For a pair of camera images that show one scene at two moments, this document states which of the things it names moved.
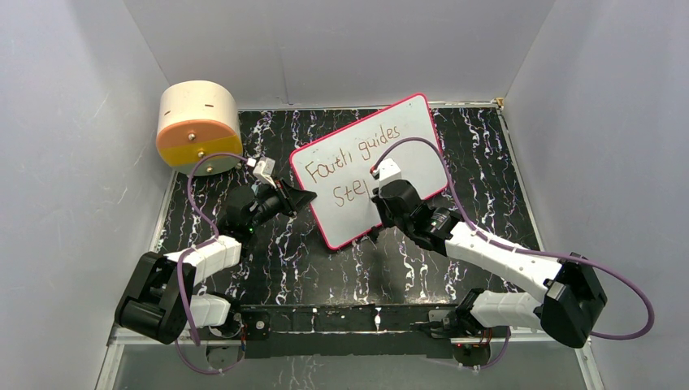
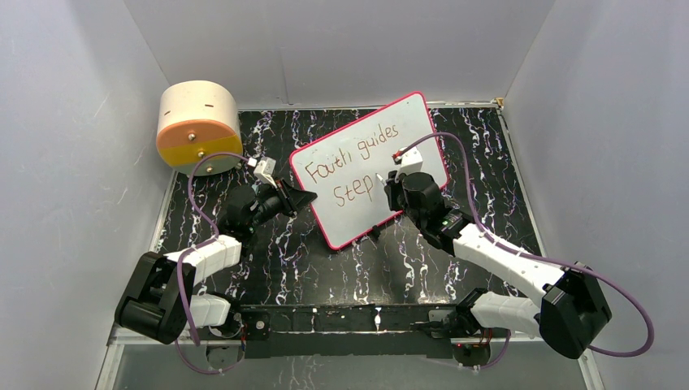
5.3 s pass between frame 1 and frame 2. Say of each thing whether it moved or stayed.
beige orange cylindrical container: stayed
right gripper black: moved
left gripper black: stayed
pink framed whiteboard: stayed
